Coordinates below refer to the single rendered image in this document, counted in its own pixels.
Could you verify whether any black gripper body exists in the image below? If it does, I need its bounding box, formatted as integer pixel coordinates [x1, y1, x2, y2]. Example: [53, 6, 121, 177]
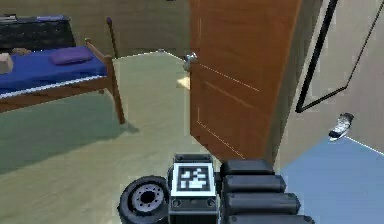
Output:
[117, 175, 172, 224]

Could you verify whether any silver door knob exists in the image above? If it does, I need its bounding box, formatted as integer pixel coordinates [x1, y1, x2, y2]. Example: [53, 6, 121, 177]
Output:
[182, 51, 198, 72]

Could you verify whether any brown wooden room door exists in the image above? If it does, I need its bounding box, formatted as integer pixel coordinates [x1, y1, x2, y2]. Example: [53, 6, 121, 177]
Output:
[189, 0, 303, 160]

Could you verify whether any wooden bed with blue cover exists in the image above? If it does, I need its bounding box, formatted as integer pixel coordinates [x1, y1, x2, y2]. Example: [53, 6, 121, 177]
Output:
[0, 37, 127, 126]

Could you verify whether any purple pillow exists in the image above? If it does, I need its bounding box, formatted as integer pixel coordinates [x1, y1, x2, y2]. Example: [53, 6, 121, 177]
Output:
[49, 47, 94, 66]

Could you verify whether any dark floor lamp pole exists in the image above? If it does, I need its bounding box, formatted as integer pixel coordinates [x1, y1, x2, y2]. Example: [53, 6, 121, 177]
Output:
[106, 17, 120, 60]

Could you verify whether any tan box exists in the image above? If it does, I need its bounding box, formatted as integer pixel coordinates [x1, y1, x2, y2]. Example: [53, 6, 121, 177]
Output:
[0, 52, 14, 75]

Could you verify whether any black dresser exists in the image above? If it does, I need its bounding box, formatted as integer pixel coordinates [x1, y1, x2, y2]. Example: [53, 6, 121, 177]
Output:
[0, 14, 77, 54]

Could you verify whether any purple book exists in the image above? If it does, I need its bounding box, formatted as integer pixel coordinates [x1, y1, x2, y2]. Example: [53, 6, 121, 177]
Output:
[35, 14, 66, 22]

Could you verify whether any black and white shoe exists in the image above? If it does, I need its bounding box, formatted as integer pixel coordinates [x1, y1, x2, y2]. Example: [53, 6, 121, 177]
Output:
[328, 112, 355, 142]

